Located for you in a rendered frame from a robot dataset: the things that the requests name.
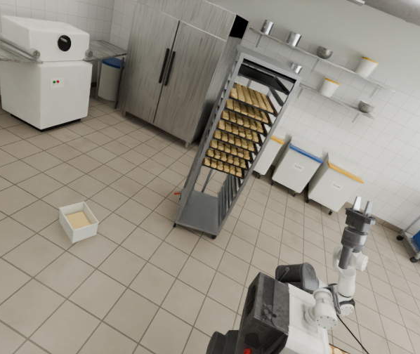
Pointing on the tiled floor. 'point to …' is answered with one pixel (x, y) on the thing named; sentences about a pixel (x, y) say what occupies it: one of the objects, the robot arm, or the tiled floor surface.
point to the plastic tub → (78, 221)
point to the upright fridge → (178, 63)
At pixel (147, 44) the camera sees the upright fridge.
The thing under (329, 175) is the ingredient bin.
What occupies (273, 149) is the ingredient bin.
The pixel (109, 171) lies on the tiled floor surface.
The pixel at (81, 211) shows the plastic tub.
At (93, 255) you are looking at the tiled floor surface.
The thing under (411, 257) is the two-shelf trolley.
